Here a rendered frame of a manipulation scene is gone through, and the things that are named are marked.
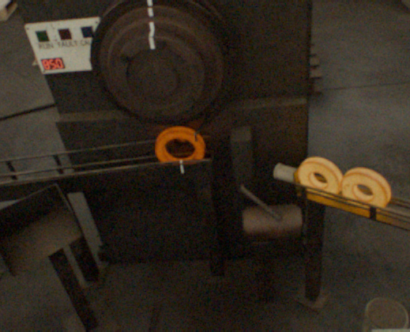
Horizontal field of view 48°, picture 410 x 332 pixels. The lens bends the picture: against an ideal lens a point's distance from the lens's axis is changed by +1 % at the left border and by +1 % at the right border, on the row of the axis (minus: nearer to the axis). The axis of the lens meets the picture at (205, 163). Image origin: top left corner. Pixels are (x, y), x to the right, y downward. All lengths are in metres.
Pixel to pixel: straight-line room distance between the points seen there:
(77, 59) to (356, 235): 1.55
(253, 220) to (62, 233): 0.71
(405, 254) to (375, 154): 0.75
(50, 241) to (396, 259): 1.53
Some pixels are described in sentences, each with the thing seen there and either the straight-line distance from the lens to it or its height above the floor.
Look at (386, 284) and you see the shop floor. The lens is 2.26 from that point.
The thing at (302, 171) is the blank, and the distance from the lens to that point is 1.65.
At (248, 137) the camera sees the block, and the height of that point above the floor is 0.80.
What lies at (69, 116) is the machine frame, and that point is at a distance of 1.87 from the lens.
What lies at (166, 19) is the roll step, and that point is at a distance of 1.43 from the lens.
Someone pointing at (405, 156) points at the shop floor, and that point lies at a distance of 2.94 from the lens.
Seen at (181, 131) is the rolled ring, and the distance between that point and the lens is 1.68.
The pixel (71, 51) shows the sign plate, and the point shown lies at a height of 1.13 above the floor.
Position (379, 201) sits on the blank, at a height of 0.71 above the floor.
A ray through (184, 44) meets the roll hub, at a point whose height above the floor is 1.22.
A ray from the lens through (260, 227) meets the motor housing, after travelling 1.75.
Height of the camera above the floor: 1.79
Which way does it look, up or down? 39 degrees down
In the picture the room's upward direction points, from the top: 9 degrees counter-clockwise
